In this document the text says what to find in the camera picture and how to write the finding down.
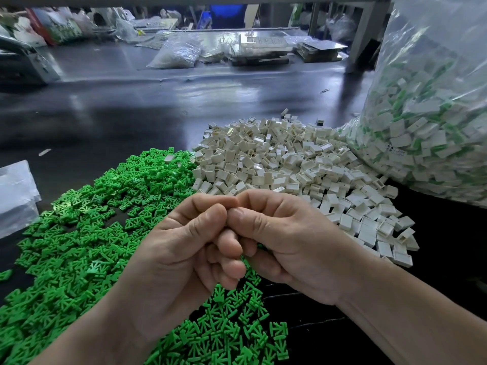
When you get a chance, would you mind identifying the person's right hand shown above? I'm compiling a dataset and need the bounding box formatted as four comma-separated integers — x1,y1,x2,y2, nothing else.
226,189,370,306

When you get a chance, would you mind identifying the person's left hand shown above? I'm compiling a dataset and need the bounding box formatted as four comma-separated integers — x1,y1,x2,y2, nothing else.
110,193,247,348

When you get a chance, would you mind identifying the pile of white plastic caps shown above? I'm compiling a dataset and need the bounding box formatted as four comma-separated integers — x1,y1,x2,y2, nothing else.
190,114,420,269

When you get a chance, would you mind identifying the pile of green plastic clips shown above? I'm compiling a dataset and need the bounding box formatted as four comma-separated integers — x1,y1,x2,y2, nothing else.
0,147,290,365

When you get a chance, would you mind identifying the clear plastic bag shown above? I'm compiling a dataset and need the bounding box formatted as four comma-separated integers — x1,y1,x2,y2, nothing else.
338,0,487,208

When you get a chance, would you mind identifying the person's left forearm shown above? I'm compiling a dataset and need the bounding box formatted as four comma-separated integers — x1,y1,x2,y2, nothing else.
30,308,149,365

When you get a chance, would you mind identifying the small clear bag of parts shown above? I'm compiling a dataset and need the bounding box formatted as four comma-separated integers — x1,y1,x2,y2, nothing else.
148,39,202,69

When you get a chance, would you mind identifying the stack of clear flat bags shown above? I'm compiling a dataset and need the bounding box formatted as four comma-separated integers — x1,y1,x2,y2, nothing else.
0,160,41,239

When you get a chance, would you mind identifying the dark flat tray stack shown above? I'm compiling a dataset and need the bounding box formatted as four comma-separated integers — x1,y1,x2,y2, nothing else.
295,39,349,63

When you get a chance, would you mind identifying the blue crate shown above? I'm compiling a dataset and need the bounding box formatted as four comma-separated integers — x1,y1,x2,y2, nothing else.
202,5,248,29

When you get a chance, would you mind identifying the grey metal horizontal bar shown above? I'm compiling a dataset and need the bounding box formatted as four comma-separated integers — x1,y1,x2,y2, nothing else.
0,0,393,6

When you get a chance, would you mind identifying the grey heat sealer machine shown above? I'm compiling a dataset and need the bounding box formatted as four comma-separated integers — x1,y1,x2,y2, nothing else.
0,34,62,86

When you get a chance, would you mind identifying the grey metal slanted post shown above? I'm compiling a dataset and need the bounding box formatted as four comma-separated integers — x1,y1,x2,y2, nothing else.
346,0,393,73

